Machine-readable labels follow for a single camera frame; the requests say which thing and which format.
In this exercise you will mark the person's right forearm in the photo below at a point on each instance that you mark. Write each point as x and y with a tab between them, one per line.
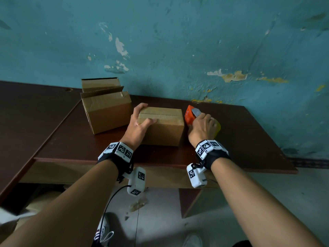
257	208

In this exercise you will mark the person's right hand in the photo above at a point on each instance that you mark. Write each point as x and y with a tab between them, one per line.
204	129

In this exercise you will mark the small brown cardboard box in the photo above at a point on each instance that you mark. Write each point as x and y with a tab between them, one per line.
167	131

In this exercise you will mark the person's left hand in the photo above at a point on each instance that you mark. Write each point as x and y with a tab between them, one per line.
133	133

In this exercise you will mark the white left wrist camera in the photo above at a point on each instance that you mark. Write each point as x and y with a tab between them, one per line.
136	181

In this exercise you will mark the large brown cardboard box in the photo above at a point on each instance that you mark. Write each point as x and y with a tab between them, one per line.
108	118

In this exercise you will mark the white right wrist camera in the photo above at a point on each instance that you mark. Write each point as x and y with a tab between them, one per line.
198	178

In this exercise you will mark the person's left forearm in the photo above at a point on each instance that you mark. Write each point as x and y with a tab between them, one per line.
66	208

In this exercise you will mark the yellowish clear tape roll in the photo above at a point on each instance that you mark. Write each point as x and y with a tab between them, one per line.
219	127

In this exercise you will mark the black trousers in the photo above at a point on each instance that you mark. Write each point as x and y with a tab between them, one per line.
241	244

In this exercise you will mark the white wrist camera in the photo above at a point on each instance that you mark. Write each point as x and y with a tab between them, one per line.
136	181
198	178

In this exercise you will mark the crumpled clear plastic scrap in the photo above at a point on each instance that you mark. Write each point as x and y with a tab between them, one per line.
138	204

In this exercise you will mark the white left shoe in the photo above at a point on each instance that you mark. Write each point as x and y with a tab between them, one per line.
104	228

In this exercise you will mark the dark brown wooden desk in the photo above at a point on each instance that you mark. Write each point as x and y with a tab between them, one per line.
30	120

